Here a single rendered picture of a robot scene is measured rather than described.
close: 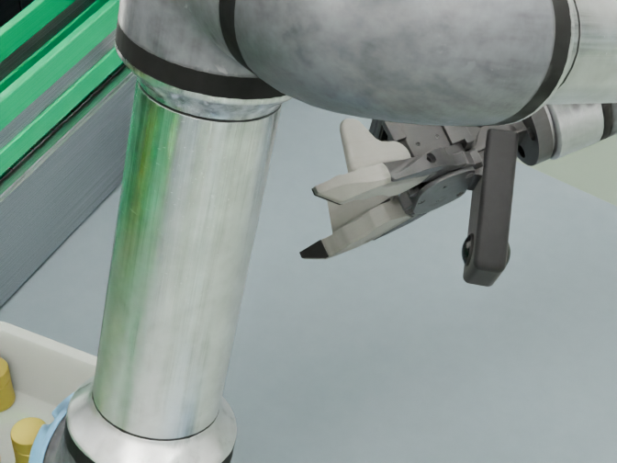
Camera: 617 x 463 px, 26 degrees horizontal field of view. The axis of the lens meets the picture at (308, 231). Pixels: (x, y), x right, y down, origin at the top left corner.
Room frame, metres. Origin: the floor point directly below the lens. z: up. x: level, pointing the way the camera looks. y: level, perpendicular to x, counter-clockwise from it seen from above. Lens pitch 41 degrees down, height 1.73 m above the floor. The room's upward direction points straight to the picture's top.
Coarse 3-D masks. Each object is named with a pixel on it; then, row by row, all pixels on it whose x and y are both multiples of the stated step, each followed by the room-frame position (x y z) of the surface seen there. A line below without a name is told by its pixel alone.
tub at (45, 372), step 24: (0, 336) 0.90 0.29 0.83; (24, 336) 0.89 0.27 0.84; (24, 360) 0.88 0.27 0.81; (48, 360) 0.87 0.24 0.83; (72, 360) 0.86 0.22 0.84; (24, 384) 0.88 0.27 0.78; (48, 384) 0.87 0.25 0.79; (72, 384) 0.86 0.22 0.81; (24, 408) 0.86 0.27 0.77; (48, 408) 0.86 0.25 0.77; (0, 432) 0.83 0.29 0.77
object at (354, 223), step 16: (336, 176) 0.85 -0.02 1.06; (336, 208) 0.83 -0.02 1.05; (352, 208) 0.83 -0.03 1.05; (368, 208) 0.82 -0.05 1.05; (384, 208) 0.81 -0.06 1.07; (400, 208) 0.81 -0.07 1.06; (336, 224) 0.82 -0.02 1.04; (352, 224) 0.81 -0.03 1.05; (368, 224) 0.80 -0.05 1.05; (384, 224) 0.80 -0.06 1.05; (320, 240) 0.81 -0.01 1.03; (336, 240) 0.80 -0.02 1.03; (352, 240) 0.80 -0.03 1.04; (368, 240) 0.81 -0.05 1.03; (304, 256) 0.80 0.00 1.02; (320, 256) 0.80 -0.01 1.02
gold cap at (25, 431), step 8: (16, 424) 0.80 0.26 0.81; (24, 424) 0.80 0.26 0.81; (32, 424) 0.80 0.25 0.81; (40, 424) 0.80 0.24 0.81; (16, 432) 0.79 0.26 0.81; (24, 432) 0.79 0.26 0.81; (32, 432) 0.79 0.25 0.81; (16, 440) 0.78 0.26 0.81; (24, 440) 0.78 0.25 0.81; (32, 440) 0.78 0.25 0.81; (16, 448) 0.78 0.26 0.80; (24, 448) 0.78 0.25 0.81; (16, 456) 0.79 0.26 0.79; (24, 456) 0.78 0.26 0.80
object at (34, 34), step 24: (48, 0) 1.29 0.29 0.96; (72, 0) 1.33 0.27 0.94; (96, 0) 1.38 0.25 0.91; (24, 24) 1.25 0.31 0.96; (48, 24) 1.29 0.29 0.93; (72, 24) 1.33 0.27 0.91; (0, 48) 1.21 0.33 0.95; (24, 48) 1.25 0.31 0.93; (48, 48) 1.28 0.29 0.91; (0, 72) 1.21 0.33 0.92; (24, 72) 1.24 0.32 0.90
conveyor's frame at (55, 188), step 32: (96, 96) 1.23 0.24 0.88; (128, 96) 1.26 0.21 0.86; (64, 128) 1.17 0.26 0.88; (96, 128) 1.20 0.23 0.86; (128, 128) 1.25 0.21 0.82; (32, 160) 1.11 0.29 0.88; (64, 160) 1.14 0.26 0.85; (96, 160) 1.19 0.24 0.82; (0, 192) 1.06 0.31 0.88; (32, 192) 1.09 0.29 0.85; (64, 192) 1.13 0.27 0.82; (96, 192) 1.18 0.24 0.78; (0, 224) 1.04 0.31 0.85; (32, 224) 1.08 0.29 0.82; (64, 224) 1.13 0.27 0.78; (0, 256) 1.03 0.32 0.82; (32, 256) 1.07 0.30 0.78; (0, 288) 1.02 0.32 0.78
